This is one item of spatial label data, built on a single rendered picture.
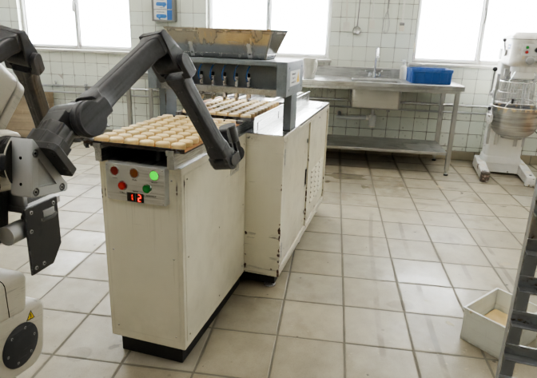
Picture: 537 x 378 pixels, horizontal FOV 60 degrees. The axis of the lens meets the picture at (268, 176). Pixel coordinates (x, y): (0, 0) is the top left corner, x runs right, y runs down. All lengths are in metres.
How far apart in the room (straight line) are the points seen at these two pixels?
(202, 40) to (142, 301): 1.24
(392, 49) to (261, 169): 3.39
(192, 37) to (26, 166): 1.54
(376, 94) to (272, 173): 2.70
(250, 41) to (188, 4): 3.42
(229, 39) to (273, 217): 0.89
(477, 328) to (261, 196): 1.15
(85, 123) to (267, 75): 1.39
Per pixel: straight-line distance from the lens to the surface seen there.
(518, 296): 1.25
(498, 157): 5.31
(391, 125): 5.53
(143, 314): 2.01
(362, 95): 4.83
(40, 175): 1.00
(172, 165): 1.64
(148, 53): 1.27
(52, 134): 1.01
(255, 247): 2.46
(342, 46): 5.41
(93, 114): 1.06
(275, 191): 2.31
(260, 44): 2.27
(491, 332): 2.32
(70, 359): 2.21
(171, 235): 1.77
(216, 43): 2.35
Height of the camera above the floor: 1.30
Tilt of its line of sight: 17 degrees down
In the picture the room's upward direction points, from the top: 2 degrees clockwise
